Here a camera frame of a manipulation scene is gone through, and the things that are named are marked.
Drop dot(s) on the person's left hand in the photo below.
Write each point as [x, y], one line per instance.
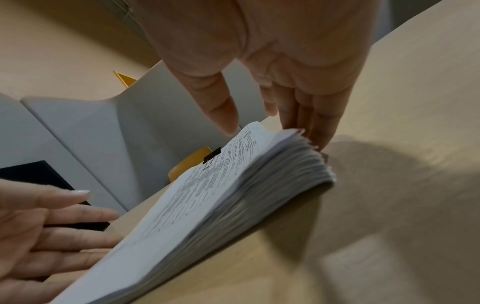
[26, 237]

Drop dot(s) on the person's right hand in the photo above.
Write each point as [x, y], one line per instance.
[281, 35]

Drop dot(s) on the black binder clip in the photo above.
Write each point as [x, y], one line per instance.
[212, 156]

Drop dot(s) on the pile of printed papers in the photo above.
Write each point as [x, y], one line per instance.
[210, 193]

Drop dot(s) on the black monitor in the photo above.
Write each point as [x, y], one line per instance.
[37, 173]

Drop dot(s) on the yellow plastic chair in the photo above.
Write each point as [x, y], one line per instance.
[187, 166]

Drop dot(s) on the yellow triangular wall piece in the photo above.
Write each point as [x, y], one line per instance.
[125, 78]

